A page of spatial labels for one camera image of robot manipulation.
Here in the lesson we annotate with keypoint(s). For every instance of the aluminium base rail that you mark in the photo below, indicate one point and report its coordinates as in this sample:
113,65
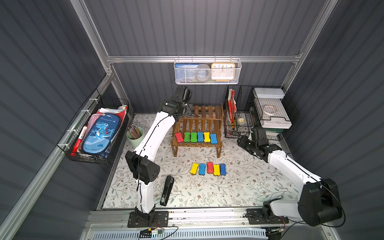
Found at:
200,224

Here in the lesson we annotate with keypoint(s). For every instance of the blue box in basket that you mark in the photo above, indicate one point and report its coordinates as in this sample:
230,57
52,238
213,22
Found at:
185,72

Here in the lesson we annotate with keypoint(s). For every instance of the wooden two-tier shelf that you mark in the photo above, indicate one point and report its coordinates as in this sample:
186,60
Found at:
202,119

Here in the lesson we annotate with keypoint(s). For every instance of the yellow eraser tier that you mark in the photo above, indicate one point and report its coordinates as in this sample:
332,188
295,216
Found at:
194,169
207,138

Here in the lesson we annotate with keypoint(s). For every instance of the blue dinosaur pencil case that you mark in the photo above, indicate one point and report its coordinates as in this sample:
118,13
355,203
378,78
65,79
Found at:
101,134

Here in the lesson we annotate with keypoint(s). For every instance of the red marker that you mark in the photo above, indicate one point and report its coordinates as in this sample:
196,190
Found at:
79,140

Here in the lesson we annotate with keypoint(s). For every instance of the blue eraser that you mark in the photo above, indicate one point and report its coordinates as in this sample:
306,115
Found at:
223,171
200,136
213,138

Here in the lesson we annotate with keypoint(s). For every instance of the white box on organizer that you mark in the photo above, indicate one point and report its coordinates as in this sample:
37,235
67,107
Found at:
274,97

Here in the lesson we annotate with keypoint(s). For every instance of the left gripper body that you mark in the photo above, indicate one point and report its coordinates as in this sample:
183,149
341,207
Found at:
186,109

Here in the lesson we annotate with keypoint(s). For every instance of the white mesh hanging basket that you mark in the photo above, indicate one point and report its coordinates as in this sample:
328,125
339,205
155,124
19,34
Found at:
209,61

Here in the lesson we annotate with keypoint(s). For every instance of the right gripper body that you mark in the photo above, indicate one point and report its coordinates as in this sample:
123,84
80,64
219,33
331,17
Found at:
244,144

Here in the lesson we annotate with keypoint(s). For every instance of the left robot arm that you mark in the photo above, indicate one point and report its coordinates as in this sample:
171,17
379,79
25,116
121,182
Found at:
141,160

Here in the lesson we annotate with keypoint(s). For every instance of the black wire wall basket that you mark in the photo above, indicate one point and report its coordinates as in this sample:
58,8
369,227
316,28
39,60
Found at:
92,106

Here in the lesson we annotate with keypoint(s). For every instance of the blue eraser tier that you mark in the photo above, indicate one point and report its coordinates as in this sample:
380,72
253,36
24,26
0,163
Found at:
202,169

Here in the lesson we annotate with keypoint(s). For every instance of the red eraser lower tier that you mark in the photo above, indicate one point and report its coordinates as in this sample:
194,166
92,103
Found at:
179,137

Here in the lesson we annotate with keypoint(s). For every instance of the green pencil cup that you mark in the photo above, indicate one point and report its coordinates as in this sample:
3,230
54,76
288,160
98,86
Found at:
136,142

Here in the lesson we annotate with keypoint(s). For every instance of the black wire desk organizer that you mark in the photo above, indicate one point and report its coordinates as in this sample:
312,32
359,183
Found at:
246,116

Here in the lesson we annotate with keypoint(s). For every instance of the green eraser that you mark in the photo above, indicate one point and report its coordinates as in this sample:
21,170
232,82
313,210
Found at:
194,137
187,137

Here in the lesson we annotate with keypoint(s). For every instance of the yellow alarm clock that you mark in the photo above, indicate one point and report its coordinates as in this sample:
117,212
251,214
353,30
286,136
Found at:
223,71

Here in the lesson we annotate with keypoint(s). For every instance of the clear tape roll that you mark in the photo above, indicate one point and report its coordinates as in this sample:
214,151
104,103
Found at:
203,73

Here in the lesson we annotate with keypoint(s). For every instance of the black stapler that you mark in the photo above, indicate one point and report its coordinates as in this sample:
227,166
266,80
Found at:
167,190

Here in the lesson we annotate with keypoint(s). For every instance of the tape roll on organizer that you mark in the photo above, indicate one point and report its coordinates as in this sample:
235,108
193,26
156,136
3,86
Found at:
269,110

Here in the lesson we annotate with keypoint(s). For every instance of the colored pencils bunch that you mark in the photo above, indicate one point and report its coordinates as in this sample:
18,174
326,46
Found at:
134,132

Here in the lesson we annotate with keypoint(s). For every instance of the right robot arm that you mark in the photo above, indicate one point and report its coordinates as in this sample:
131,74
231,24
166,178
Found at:
318,198

